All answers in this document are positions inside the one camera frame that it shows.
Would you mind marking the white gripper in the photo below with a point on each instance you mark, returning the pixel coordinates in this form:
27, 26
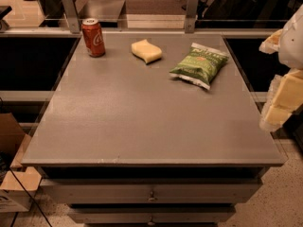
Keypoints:
293, 44

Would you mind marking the red coke can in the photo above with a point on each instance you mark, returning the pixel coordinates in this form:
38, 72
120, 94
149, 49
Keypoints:
92, 33

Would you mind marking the green chip bag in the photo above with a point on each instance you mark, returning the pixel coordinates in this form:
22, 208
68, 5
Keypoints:
200, 66

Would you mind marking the yellow sponge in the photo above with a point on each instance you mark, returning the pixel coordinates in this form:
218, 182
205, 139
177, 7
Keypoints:
146, 51

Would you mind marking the grey drawer cabinet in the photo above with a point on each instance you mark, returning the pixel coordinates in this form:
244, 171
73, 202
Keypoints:
115, 119

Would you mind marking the lower drawer with knob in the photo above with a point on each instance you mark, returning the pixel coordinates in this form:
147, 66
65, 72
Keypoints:
152, 214

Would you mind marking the drawer with knob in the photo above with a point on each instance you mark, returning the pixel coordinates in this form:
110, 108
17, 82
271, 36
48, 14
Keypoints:
152, 214
96, 192

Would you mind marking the upper drawer with knob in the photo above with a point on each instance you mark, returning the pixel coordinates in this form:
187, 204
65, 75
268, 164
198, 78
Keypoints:
96, 192

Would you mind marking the cardboard box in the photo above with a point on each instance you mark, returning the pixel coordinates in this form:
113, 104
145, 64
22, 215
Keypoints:
18, 183

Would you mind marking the left metal bracket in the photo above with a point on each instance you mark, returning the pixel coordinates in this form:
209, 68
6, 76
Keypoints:
71, 16

